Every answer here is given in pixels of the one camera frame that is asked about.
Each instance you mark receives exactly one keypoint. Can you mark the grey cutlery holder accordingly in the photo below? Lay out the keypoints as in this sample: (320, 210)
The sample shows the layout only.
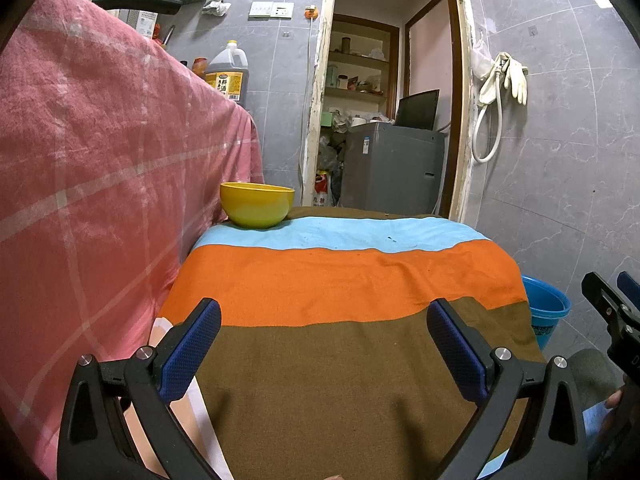
(145, 22)

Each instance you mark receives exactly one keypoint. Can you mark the wooden shelf unit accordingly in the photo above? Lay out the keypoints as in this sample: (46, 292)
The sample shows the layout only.
(360, 60)

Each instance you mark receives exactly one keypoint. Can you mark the blue plastic bucket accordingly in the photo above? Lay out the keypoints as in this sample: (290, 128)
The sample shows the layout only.
(545, 310)

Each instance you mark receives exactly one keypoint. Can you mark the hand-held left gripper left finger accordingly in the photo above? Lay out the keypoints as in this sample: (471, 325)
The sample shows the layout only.
(192, 345)

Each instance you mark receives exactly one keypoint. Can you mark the large cooking oil jug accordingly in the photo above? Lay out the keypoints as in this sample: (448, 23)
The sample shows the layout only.
(227, 77)

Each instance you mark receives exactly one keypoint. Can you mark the orange plug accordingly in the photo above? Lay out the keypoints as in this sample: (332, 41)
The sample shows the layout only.
(311, 11)

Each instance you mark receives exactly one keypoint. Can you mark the cream rubber glove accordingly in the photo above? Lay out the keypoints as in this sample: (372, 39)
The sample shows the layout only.
(516, 82)

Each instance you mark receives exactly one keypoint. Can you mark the black monitor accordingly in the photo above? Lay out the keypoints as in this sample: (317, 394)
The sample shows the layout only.
(417, 110)

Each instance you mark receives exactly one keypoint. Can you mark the red capped bottle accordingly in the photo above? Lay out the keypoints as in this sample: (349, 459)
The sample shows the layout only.
(199, 67)

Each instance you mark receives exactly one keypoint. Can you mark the white wall switch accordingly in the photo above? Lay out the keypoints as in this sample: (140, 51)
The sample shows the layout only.
(260, 10)

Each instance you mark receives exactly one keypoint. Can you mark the grey stool seat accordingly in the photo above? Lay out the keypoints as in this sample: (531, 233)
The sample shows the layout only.
(592, 377)

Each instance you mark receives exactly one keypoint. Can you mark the person's right hand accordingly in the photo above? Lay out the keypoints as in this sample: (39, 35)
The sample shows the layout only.
(615, 399)

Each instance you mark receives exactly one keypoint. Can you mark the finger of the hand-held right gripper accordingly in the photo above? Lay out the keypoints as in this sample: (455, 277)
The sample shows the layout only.
(629, 287)
(600, 292)

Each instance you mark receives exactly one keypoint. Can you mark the white wall socket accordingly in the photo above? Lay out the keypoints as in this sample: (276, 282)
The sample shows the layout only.
(283, 10)

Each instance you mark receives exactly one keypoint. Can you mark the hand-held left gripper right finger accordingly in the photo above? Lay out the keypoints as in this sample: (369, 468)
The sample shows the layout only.
(455, 345)

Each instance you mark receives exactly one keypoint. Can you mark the striped colourful blanket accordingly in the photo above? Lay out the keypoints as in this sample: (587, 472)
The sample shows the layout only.
(350, 320)

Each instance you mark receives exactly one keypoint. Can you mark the yellow bowl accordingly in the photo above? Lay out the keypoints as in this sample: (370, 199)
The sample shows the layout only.
(257, 205)

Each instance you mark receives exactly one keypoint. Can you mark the white rag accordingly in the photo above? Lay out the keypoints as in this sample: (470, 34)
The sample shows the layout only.
(216, 4)

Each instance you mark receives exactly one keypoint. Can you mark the white red rice bag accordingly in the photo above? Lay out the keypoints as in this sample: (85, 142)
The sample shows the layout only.
(323, 190)

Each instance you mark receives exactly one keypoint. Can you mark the pink checked cloth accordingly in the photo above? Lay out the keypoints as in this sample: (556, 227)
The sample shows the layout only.
(100, 160)

